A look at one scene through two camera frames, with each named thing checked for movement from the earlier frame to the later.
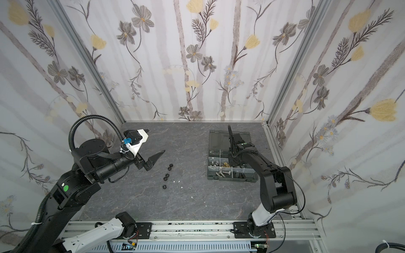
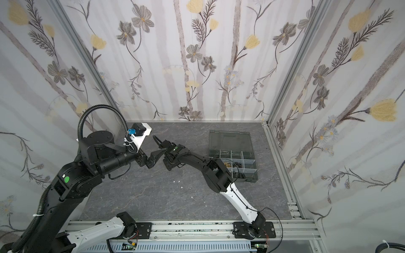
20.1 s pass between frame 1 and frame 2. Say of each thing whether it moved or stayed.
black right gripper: moved
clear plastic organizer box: stayed
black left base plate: stayed
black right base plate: stayed
